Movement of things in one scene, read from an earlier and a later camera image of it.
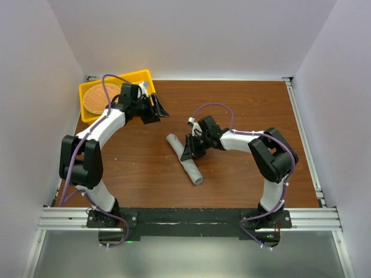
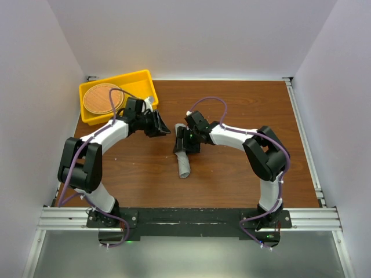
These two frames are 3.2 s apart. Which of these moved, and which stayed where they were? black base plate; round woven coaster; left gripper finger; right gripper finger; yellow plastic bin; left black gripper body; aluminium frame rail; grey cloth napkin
Moved: right gripper finger; grey cloth napkin; left black gripper body; left gripper finger
Stayed: yellow plastic bin; round woven coaster; black base plate; aluminium frame rail
